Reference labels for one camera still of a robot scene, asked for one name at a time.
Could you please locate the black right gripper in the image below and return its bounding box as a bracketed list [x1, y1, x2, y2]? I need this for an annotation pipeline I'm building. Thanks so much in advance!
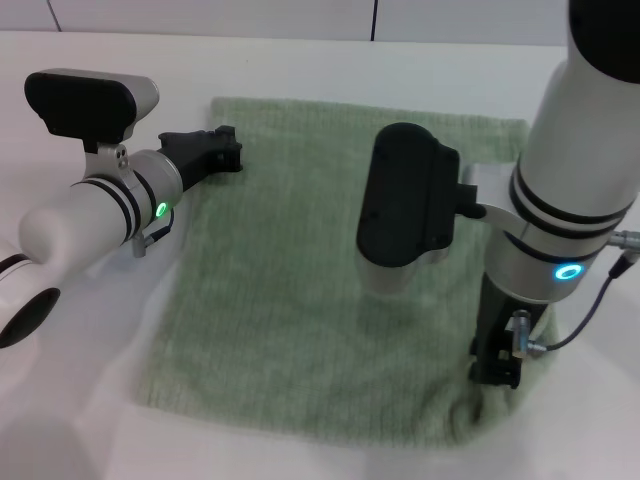
[469, 273, 551, 390]

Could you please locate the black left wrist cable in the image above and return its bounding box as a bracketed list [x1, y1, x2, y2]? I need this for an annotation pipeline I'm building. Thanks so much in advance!
[132, 208, 176, 259]

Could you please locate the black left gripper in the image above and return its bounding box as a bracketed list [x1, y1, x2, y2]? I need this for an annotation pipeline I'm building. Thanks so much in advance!
[158, 124, 245, 194]

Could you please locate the green terry towel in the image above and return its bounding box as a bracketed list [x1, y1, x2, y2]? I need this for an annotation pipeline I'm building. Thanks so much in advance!
[132, 96, 561, 450]

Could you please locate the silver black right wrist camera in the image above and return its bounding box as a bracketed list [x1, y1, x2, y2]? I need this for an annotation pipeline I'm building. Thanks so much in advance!
[355, 122, 526, 295]

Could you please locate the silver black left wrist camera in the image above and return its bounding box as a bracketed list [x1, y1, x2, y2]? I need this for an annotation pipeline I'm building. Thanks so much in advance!
[24, 68, 161, 174]

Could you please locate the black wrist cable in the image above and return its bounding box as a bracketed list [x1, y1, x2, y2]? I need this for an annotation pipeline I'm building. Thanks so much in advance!
[509, 228, 640, 359]
[132, 208, 176, 259]

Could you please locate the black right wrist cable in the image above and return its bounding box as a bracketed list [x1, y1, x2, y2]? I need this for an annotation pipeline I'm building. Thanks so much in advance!
[509, 228, 640, 359]

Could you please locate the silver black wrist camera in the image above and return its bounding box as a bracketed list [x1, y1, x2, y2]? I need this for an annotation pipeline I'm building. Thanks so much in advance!
[355, 122, 526, 295]
[24, 68, 161, 174]

